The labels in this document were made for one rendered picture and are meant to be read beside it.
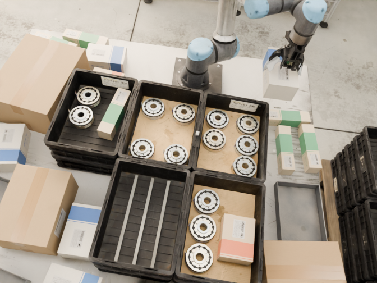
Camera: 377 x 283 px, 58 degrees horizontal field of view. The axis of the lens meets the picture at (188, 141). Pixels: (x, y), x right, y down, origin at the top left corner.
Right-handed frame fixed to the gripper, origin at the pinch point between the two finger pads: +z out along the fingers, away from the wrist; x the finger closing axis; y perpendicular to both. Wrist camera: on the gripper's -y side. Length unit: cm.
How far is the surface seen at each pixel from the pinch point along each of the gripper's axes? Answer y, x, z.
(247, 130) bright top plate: 15.2, -7.7, 24.7
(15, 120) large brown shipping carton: 20, -114, 35
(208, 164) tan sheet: 33.3, -23.9, 27.6
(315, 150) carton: 15.2, 27.6, 34.6
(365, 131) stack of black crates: -11, 66, 51
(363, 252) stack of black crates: 52, 67, 72
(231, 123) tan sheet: 10.5, -14.8, 27.7
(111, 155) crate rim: 39, -64, 18
